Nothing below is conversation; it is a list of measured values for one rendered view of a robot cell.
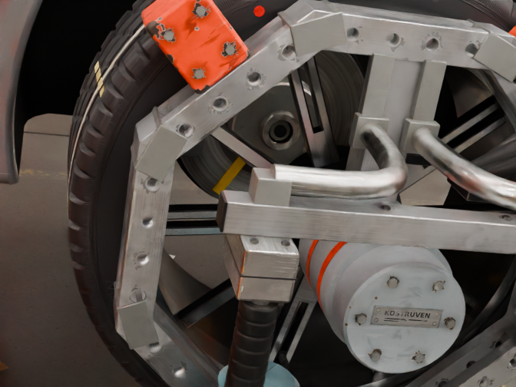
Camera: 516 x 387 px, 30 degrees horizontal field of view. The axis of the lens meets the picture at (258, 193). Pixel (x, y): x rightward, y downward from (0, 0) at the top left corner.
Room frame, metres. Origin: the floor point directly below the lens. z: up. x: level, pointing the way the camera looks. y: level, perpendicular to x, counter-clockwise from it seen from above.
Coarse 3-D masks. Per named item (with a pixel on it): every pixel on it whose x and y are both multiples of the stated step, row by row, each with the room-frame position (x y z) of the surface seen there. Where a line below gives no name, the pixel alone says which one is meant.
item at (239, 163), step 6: (234, 162) 1.47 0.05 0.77; (240, 162) 1.47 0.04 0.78; (234, 168) 1.47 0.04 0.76; (240, 168) 1.47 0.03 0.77; (228, 174) 1.47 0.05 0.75; (234, 174) 1.47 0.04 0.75; (222, 180) 1.46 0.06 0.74; (228, 180) 1.47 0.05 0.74; (216, 186) 1.46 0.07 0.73; (222, 186) 1.46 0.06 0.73; (216, 192) 1.46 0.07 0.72
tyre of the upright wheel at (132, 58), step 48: (144, 0) 1.20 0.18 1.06; (240, 0) 1.04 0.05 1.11; (288, 0) 1.06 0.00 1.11; (336, 0) 1.07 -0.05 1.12; (384, 0) 1.09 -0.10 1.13; (432, 0) 1.10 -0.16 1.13; (480, 0) 1.11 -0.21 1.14; (144, 48) 1.03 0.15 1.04; (96, 96) 1.07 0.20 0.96; (144, 96) 1.02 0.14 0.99; (96, 144) 1.01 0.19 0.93; (96, 192) 1.01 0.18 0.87; (96, 240) 1.01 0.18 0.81; (96, 288) 1.02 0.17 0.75; (144, 384) 1.04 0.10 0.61
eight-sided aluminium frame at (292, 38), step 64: (256, 64) 0.97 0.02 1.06; (448, 64) 1.02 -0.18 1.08; (512, 64) 1.03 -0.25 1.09; (192, 128) 0.95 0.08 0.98; (128, 192) 0.98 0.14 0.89; (128, 256) 0.94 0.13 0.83; (128, 320) 0.94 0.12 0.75; (512, 320) 1.10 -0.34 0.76; (192, 384) 0.96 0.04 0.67; (448, 384) 1.06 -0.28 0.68
